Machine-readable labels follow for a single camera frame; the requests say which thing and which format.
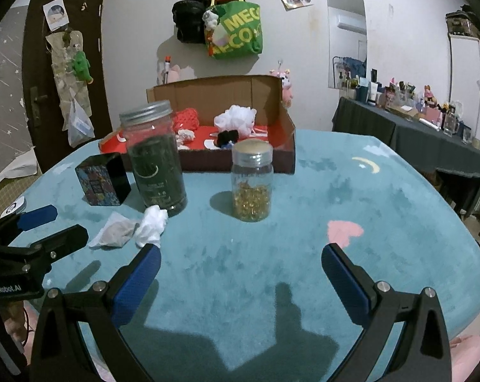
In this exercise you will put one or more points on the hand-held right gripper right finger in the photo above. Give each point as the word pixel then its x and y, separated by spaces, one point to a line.
pixel 345 282

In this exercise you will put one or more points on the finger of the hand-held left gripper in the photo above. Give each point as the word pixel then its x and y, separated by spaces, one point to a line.
pixel 65 238
pixel 37 215

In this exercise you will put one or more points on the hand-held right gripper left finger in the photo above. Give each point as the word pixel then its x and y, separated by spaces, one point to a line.
pixel 138 282

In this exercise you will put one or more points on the beige tissue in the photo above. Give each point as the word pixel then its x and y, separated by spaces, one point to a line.
pixel 185 135

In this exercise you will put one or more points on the red knitted pouch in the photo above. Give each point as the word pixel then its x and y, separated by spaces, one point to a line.
pixel 186 119

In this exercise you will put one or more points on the black fluffy scrunchie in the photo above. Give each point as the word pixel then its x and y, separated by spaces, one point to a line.
pixel 228 136

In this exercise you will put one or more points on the cardboard box with red inside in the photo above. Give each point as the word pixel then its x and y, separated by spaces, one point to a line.
pixel 244 93

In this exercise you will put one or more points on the person's left hand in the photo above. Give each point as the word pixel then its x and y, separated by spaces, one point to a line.
pixel 16 320

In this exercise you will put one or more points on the white round gadget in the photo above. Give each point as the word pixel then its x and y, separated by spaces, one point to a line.
pixel 13 207

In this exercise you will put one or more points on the crumpled white tissue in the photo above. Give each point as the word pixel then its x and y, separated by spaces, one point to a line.
pixel 151 225

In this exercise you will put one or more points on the black patterned tin box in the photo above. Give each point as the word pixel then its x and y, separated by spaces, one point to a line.
pixel 102 181

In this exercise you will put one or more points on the clear plastic bag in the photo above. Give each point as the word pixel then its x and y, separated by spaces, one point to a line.
pixel 80 125

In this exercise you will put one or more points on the grey star-print curtain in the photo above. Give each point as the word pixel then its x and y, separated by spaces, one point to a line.
pixel 3 107

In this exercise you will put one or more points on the large glass jar dark contents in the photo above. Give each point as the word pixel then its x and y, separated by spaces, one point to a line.
pixel 156 167

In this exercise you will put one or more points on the small glass jar gold contents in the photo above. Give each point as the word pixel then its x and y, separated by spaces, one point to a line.
pixel 252 195

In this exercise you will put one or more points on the pink fabric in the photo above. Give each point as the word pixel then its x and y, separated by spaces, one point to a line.
pixel 468 354

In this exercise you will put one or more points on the beige hanging organizer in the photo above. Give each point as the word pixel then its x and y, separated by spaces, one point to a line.
pixel 63 63

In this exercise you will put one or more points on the green plush toy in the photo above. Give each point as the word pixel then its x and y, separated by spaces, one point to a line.
pixel 82 67

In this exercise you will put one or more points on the table with dark cloth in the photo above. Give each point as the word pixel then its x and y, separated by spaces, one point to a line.
pixel 423 147

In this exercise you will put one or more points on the dark brown door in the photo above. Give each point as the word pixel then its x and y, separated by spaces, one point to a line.
pixel 94 67

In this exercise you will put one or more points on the white mesh bath sponge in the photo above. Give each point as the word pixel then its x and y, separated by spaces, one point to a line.
pixel 236 119

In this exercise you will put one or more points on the white bottle red cap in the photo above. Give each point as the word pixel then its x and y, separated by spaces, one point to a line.
pixel 167 69

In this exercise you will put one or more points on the row of cosmetic bottles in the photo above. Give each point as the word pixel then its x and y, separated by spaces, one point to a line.
pixel 403 95

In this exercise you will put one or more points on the small pink plush toy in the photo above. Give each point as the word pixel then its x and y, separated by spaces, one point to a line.
pixel 175 73

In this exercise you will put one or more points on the white photo sticker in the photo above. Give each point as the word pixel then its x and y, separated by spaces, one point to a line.
pixel 55 15

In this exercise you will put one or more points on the pink plush doll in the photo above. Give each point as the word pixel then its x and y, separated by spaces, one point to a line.
pixel 286 87

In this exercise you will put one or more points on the white cabinet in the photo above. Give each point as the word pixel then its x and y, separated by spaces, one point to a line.
pixel 465 79

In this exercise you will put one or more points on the black bag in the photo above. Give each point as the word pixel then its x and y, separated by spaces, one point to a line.
pixel 187 22

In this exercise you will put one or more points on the green tote bag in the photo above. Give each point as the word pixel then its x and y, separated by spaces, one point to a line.
pixel 238 34

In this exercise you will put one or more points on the patterned storage box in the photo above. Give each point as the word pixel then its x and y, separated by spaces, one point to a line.
pixel 463 22

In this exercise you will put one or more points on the wall mirror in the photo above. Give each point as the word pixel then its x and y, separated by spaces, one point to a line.
pixel 347 34

